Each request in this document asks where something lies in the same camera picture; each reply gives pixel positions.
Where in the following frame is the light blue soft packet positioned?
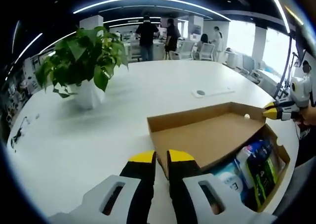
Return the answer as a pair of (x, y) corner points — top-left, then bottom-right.
(214, 163), (248, 200)

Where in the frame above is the white office chair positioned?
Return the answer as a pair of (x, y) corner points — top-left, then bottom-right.
(199, 43), (215, 61)
(181, 41), (196, 60)

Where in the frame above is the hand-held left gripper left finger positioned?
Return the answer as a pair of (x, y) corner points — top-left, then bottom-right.
(82, 150), (158, 224)

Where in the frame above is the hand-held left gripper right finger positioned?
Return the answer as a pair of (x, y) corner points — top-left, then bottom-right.
(166, 149), (250, 224)

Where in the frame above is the black green soft packet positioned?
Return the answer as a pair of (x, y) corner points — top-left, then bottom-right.
(246, 151), (280, 209)

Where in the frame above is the long curved ceiling light strip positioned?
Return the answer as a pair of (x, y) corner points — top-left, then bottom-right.
(263, 0), (290, 32)
(72, 0), (232, 21)

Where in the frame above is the black cable on table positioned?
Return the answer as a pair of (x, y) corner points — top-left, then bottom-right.
(10, 116), (28, 148)

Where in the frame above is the green plant in white pot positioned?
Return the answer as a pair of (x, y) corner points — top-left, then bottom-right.
(36, 25), (129, 110)

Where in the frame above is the brown cardboard shoe box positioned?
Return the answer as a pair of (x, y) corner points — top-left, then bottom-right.
(147, 101), (291, 213)

